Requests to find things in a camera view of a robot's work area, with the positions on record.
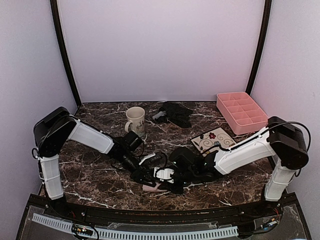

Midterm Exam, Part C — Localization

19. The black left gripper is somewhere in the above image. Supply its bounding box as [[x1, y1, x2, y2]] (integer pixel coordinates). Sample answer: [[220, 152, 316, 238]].
[[119, 150, 156, 188]]

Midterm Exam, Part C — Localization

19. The pink and white underwear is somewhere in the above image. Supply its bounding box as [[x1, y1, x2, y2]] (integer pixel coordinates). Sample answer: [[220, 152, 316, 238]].
[[142, 183, 168, 193]]

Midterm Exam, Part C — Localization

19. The black striped underwear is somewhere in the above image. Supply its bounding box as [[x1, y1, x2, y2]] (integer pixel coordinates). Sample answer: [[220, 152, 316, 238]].
[[152, 101, 193, 129]]

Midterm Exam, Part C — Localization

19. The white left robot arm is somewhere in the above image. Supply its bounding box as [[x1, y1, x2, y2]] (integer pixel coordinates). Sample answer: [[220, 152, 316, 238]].
[[32, 106, 156, 218]]

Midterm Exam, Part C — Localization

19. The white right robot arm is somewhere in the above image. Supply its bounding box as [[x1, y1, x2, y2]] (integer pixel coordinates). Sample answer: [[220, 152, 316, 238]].
[[161, 116, 311, 217]]

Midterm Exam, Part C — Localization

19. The floral patterned square coaster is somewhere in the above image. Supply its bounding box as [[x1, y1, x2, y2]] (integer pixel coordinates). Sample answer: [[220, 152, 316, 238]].
[[190, 127, 236, 157]]

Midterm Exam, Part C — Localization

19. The cream ceramic mug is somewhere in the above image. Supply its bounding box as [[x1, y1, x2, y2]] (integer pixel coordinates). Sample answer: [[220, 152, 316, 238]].
[[124, 106, 145, 138]]

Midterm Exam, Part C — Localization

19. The pink divided organizer tray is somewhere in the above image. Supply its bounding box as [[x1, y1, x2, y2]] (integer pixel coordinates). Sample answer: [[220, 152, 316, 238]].
[[216, 92, 268, 135]]

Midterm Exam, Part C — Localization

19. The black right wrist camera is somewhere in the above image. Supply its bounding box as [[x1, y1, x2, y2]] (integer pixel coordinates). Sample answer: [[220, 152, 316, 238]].
[[169, 147, 197, 171]]

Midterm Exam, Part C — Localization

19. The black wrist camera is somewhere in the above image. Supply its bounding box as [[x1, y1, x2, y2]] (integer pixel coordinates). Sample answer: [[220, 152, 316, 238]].
[[169, 147, 197, 171], [123, 131, 143, 152]]

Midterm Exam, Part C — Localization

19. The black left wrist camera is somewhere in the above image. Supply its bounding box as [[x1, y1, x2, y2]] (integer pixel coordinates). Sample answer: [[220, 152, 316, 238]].
[[123, 131, 143, 152]]

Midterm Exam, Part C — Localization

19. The left circuit board with wires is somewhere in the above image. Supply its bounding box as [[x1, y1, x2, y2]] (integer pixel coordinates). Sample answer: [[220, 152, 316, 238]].
[[67, 211, 100, 240]]

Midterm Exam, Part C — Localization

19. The circuit board with wires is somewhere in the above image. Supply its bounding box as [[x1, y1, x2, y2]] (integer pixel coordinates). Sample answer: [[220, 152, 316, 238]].
[[253, 206, 284, 234], [67, 211, 100, 240]]

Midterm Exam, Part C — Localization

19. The black table edge rail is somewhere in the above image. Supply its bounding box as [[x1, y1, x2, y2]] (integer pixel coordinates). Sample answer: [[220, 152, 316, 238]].
[[24, 193, 298, 226]]

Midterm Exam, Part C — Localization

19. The right circuit board with wires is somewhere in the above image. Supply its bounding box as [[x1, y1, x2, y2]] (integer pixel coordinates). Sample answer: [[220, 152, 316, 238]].
[[253, 206, 284, 234]]

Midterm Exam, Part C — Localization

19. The white slotted cable duct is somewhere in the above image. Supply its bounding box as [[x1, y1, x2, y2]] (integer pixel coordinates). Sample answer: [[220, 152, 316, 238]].
[[31, 213, 239, 240]]

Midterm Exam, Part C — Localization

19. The black left frame post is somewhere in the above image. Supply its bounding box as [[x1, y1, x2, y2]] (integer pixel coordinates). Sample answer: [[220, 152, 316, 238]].
[[49, 0, 82, 108]]

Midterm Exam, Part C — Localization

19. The black frame post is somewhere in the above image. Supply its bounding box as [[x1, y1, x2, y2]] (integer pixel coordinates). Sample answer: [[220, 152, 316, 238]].
[[245, 0, 272, 95], [49, 0, 82, 108]]

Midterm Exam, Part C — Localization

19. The black right frame post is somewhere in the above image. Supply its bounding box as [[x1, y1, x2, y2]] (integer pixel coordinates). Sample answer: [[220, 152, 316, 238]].
[[245, 0, 272, 95]]

